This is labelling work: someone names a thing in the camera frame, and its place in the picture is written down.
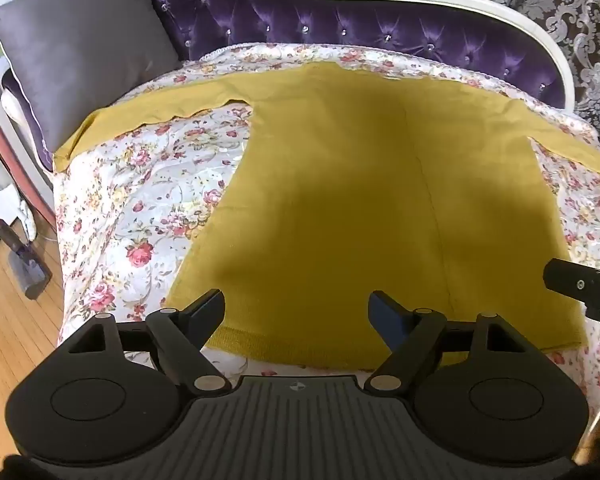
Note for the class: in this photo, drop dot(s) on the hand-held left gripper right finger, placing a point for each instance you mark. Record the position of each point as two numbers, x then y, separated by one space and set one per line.
387 320

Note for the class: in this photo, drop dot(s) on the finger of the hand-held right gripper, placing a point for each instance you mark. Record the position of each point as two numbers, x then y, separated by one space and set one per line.
587 287

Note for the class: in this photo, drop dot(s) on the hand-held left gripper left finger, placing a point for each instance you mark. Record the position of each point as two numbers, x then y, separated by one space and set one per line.
206 316

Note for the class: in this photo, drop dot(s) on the mustard yellow sweater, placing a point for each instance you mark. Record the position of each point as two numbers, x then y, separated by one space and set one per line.
350 195

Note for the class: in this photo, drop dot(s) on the floral printed blanket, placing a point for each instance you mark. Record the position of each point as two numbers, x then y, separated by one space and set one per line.
145 200

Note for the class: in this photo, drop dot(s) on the red stick vacuum cleaner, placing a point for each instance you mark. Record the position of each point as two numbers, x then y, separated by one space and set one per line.
27 275

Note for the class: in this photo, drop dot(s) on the grey pillow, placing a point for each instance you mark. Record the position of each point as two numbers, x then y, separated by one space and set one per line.
80 45

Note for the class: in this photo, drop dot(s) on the purple tufted headboard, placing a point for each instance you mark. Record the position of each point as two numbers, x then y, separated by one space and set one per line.
330 15

